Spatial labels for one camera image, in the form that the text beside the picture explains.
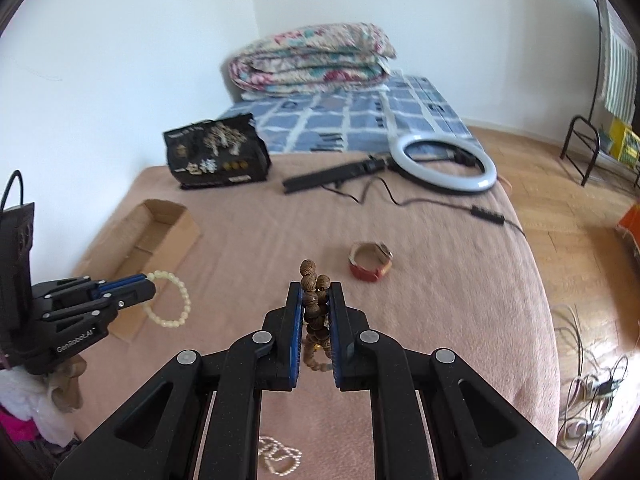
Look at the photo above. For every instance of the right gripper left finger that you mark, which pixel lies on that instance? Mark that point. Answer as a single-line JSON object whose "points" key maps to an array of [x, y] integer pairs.
{"points": [[198, 416]]}

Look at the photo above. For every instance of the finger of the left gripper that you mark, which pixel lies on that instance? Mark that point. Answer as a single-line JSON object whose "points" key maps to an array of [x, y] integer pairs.
{"points": [[134, 283], [129, 299]]}

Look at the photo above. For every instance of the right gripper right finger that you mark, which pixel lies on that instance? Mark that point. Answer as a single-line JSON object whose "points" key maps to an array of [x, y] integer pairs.
{"points": [[433, 416]]}

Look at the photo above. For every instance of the red strap wristwatch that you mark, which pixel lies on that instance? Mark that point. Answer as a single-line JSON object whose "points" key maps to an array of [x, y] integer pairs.
{"points": [[369, 261]]}

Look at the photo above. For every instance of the gloved left hand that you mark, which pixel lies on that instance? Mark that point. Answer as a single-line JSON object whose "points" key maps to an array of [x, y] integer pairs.
{"points": [[46, 400]]}

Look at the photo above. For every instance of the cardboard box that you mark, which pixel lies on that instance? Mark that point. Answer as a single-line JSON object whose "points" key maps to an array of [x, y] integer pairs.
{"points": [[152, 240]]}

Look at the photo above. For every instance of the black snack bag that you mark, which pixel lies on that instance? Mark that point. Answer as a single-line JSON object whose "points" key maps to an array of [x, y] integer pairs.
{"points": [[217, 153]]}

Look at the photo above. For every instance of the orange gift box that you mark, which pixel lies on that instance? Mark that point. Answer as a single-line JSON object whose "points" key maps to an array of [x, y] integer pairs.
{"points": [[629, 227]]}

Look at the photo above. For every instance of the blue plaid bed sheet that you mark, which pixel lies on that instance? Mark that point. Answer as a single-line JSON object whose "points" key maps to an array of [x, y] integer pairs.
{"points": [[352, 121]]}

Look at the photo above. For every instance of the black clothes rack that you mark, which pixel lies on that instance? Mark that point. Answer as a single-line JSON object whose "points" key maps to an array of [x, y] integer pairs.
{"points": [[581, 146]]}

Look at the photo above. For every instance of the folded floral quilt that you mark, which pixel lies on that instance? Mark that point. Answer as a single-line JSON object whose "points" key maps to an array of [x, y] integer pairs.
{"points": [[315, 58]]}

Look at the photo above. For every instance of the yellow box on rack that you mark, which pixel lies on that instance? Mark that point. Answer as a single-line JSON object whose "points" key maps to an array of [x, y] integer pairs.
{"points": [[621, 143]]}

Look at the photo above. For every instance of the striped hanging cloth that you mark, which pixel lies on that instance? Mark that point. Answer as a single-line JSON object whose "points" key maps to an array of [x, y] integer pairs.
{"points": [[620, 65]]}

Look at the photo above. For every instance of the white ring light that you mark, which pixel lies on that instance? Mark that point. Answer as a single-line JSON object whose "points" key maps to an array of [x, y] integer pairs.
{"points": [[458, 151]]}

